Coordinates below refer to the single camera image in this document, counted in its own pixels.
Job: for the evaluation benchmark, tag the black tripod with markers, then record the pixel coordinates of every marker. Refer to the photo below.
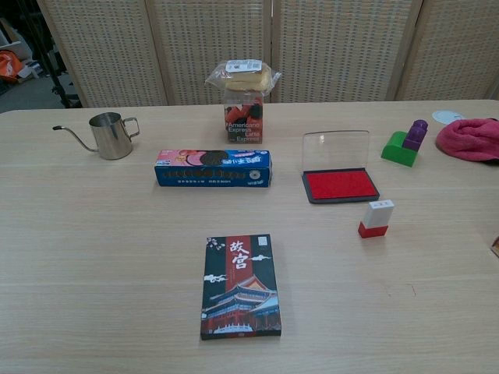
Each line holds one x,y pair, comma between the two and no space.
59,83

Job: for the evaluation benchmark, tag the wooden rattan folding screen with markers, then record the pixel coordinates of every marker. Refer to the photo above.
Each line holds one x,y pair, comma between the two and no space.
210,39

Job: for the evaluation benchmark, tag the Americano Express coffee box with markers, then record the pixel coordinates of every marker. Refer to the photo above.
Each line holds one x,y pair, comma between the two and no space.
243,121

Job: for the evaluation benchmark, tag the red white stamp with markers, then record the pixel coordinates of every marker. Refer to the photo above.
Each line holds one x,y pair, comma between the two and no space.
377,215

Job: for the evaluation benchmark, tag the steel gooseneck pitcher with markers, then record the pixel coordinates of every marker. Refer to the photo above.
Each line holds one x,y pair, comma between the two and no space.
112,137

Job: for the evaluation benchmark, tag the dark palace print box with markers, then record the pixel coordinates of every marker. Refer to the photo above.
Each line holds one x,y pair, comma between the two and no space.
241,296

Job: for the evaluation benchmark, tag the blue cookie box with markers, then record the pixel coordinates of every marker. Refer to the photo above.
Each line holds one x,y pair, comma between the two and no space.
212,176

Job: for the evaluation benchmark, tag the white round disc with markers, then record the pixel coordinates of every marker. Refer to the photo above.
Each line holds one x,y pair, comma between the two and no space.
444,116

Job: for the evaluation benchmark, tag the orange bag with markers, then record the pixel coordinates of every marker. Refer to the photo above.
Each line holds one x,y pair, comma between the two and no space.
8,66

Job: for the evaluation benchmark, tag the purple toy block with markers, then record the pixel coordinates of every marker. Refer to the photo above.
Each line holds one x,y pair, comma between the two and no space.
415,134

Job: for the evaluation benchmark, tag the pink towel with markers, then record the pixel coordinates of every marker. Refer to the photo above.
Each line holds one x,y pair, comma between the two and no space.
468,140

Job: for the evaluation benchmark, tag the green toy block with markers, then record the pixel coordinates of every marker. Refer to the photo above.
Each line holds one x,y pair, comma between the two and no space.
393,151

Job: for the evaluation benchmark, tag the bagged sliced cake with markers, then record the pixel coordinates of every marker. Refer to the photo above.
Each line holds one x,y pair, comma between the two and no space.
243,76

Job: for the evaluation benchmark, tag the red ink pad clear lid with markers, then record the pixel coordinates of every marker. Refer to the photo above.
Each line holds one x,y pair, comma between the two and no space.
337,185

